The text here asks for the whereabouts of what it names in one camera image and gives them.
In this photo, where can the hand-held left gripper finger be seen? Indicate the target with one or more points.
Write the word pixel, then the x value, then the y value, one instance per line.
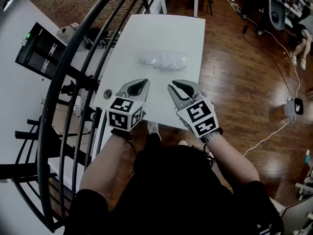
pixel 146 94
pixel 123 88

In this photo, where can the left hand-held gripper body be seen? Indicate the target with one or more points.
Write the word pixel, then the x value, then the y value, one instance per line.
pixel 122 111

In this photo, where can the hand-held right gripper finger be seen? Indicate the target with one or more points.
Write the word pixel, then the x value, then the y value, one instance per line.
pixel 193 86
pixel 174 99

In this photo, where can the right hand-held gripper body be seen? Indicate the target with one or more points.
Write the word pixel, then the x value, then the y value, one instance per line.
pixel 200 116

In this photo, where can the white slippers pair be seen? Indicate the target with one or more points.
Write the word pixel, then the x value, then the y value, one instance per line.
pixel 171 60

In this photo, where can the clear plastic bag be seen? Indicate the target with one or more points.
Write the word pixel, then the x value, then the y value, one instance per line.
pixel 161 51

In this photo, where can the person's left forearm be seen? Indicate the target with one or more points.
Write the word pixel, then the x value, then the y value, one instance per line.
pixel 102 163

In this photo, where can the person's right forearm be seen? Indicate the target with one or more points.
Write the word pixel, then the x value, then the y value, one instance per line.
pixel 230 158

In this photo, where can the silver metal wristwatch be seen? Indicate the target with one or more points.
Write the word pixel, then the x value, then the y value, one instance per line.
pixel 210 136

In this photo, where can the person's grey sneaker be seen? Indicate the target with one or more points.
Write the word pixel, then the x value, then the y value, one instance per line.
pixel 152 127
pixel 182 143

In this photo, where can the light wooden desk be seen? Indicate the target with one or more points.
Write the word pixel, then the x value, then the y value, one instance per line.
pixel 71 121

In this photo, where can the white box with round hole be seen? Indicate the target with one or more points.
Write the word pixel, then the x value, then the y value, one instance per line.
pixel 67 33

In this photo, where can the person's black clothing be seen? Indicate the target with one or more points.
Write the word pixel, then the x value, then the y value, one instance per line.
pixel 171 192

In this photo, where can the black metal railing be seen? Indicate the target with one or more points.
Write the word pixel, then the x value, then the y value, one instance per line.
pixel 42 136

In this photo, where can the white table leg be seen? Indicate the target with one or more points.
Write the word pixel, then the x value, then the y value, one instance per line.
pixel 196 1

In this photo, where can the black cabinet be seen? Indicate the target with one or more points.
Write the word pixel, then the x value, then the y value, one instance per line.
pixel 41 50

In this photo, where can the grey box device with lens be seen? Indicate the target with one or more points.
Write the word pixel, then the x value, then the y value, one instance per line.
pixel 292 106

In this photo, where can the grey office chair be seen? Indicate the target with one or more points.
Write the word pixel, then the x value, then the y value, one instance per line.
pixel 277 13

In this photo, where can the teal bottle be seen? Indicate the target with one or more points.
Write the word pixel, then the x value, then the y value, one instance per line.
pixel 307 158

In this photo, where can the grey desk partition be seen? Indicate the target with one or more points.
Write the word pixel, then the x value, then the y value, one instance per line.
pixel 296 217

